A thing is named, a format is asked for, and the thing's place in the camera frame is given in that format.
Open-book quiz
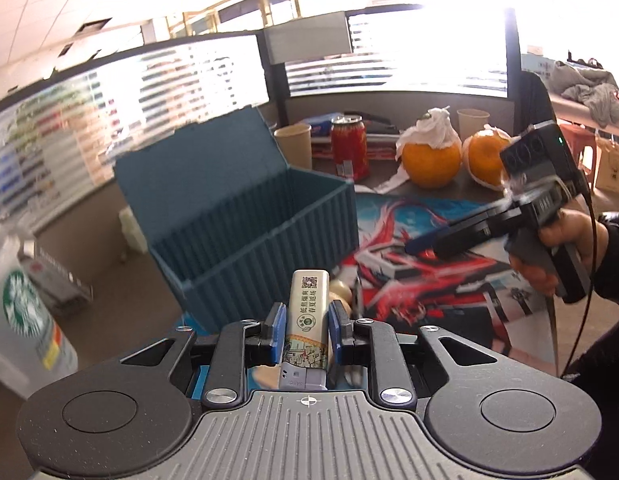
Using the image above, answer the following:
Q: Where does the blue container-shaped storage box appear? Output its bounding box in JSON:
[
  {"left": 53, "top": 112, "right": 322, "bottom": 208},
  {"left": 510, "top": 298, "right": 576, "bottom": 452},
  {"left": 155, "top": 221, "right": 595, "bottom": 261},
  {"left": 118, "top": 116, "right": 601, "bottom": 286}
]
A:
[{"left": 113, "top": 106, "right": 358, "bottom": 334}]

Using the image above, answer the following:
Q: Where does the person's right hand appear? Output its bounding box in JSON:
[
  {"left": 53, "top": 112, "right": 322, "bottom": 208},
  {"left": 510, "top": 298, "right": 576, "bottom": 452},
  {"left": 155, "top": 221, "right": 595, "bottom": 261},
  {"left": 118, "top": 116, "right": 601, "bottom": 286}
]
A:
[{"left": 509, "top": 208, "right": 610, "bottom": 296}]

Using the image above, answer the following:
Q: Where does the pile of grey clothes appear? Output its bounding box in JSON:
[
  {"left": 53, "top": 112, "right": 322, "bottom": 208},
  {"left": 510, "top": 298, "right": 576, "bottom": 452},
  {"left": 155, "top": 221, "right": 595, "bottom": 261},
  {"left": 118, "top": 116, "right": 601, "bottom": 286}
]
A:
[{"left": 549, "top": 59, "right": 619, "bottom": 129}]

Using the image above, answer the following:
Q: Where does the red drink can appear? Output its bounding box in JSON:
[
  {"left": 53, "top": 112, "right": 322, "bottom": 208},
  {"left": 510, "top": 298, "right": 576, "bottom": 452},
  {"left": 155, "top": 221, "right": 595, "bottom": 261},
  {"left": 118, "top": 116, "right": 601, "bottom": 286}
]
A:
[{"left": 331, "top": 115, "right": 371, "bottom": 183}]

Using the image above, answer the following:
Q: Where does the white printed tube packet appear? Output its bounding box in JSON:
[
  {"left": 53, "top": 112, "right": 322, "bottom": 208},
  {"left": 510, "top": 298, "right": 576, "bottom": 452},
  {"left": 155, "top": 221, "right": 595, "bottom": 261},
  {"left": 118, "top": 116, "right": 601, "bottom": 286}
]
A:
[{"left": 278, "top": 269, "right": 333, "bottom": 391}]

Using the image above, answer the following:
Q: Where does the red plastic stool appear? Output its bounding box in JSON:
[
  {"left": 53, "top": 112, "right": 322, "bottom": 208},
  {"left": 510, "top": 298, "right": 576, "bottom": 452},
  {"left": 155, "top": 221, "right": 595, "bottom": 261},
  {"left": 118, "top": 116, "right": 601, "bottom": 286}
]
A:
[{"left": 559, "top": 122, "right": 598, "bottom": 187}]

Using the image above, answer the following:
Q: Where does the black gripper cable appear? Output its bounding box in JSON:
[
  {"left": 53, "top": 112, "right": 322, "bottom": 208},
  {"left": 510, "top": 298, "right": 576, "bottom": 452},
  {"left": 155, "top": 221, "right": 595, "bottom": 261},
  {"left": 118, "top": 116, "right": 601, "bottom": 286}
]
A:
[{"left": 559, "top": 172, "right": 601, "bottom": 379}]

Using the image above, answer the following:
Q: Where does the small white bottle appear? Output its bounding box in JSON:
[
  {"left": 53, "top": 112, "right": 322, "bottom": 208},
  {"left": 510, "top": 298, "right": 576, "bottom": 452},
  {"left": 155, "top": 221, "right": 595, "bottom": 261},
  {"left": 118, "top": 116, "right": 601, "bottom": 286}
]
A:
[{"left": 118, "top": 207, "right": 149, "bottom": 257}]

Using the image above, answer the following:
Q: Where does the beige round object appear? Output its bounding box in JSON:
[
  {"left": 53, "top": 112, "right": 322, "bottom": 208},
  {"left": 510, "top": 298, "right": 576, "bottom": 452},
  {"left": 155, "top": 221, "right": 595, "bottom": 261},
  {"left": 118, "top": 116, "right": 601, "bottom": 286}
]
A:
[{"left": 329, "top": 280, "right": 353, "bottom": 312}]

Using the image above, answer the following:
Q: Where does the black and white pen box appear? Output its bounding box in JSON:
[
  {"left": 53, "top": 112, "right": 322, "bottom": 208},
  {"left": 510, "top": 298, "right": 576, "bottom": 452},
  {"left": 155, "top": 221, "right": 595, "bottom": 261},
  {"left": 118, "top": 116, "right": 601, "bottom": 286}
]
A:
[{"left": 19, "top": 240, "right": 95, "bottom": 317}]

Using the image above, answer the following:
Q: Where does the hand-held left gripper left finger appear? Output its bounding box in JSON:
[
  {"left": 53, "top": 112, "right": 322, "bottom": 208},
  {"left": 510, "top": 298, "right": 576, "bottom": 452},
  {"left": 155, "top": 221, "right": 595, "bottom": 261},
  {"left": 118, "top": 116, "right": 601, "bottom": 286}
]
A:
[{"left": 120, "top": 302, "right": 290, "bottom": 409}]

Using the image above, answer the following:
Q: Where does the grey partition panel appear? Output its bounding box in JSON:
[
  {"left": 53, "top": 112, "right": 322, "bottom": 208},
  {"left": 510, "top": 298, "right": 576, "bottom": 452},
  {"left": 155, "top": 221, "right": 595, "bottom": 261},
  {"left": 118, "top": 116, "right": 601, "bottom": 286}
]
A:
[{"left": 262, "top": 11, "right": 353, "bottom": 66}]

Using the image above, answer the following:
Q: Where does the orange in white net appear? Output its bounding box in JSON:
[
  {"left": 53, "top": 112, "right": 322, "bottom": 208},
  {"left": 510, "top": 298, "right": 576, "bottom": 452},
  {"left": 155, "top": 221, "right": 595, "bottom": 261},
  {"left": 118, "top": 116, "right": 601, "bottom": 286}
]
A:
[{"left": 461, "top": 124, "right": 515, "bottom": 192}]

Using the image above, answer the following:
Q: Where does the person's right forearm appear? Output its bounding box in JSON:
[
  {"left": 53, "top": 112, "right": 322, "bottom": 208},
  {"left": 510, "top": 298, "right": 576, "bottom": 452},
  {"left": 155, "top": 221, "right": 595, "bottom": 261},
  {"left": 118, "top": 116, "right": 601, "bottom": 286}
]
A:
[{"left": 593, "top": 211, "right": 619, "bottom": 313}]

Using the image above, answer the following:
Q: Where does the orange with tissue wrap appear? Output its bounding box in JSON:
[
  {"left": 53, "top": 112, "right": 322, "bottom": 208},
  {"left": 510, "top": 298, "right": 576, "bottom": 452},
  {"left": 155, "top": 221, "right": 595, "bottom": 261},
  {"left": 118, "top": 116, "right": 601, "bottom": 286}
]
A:
[{"left": 401, "top": 137, "right": 463, "bottom": 190}]

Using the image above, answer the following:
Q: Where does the printed anime desk mat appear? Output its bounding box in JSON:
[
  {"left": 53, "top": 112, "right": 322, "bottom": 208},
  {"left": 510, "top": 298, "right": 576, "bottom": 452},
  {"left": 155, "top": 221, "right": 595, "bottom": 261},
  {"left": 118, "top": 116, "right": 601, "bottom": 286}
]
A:
[{"left": 178, "top": 194, "right": 561, "bottom": 377}]

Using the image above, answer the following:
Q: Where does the beige paper bag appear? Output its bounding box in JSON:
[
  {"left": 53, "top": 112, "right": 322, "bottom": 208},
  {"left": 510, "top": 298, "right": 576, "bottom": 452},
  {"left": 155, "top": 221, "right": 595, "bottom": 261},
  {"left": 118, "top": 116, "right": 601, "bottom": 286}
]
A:
[{"left": 594, "top": 132, "right": 619, "bottom": 196}]

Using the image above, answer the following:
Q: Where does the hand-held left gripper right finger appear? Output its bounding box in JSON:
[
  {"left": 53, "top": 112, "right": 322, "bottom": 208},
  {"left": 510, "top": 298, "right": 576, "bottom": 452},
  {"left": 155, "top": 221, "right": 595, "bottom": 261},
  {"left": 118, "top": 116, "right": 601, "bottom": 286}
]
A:
[{"left": 329, "top": 300, "right": 500, "bottom": 406}]

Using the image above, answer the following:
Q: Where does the beige paper cup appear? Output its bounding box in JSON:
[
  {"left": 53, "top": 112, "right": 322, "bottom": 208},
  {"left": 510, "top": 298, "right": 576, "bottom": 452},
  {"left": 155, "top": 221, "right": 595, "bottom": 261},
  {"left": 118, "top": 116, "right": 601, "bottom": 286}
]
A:
[
  {"left": 274, "top": 123, "right": 313, "bottom": 171},
  {"left": 457, "top": 108, "right": 491, "bottom": 142}
]

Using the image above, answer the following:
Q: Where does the person's dark clothing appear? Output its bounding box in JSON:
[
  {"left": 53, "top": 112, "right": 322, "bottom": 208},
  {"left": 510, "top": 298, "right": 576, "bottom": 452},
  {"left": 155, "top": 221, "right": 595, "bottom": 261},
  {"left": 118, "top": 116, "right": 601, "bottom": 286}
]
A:
[{"left": 559, "top": 306, "right": 619, "bottom": 480}]

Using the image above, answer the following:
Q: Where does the translucent plastic cup green logo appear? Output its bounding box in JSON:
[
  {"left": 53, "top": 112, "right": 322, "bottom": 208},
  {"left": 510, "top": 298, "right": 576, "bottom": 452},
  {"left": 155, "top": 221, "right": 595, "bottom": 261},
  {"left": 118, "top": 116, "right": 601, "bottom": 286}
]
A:
[{"left": 0, "top": 232, "right": 79, "bottom": 401}]

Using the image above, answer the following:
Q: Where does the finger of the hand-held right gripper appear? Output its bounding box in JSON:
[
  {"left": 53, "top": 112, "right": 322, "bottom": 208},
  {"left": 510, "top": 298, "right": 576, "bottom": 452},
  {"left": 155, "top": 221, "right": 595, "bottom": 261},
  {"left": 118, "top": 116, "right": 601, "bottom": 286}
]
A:
[
  {"left": 445, "top": 199, "right": 522, "bottom": 236},
  {"left": 404, "top": 224, "right": 492, "bottom": 261}
]

